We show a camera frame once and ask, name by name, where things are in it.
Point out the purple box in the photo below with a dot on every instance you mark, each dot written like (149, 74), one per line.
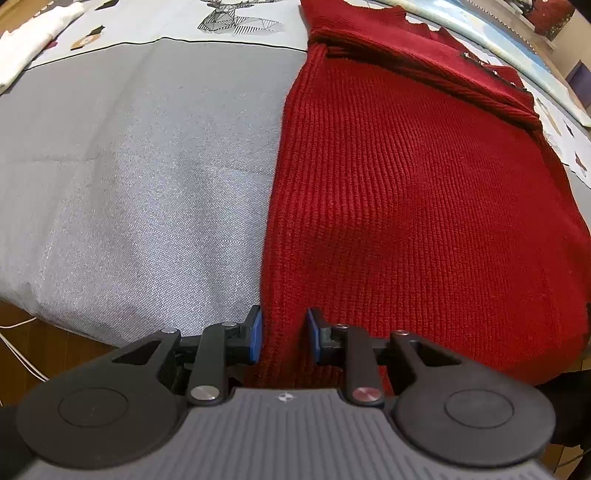
(581, 92)

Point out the white cloth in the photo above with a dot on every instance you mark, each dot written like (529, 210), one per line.
(27, 41)

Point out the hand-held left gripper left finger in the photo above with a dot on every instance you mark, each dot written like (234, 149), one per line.
(254, 334)

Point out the grey printed bed sheet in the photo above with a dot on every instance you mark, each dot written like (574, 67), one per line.
(138, 184)

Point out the red patterned cloth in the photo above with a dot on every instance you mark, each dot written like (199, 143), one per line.
(551, 16)

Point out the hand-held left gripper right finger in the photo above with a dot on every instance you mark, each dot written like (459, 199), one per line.
(314, 337)

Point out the red knit sweater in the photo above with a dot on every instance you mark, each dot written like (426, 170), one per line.
(415, 207)

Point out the person's dark clothing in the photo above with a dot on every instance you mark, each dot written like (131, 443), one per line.
(570, 406)

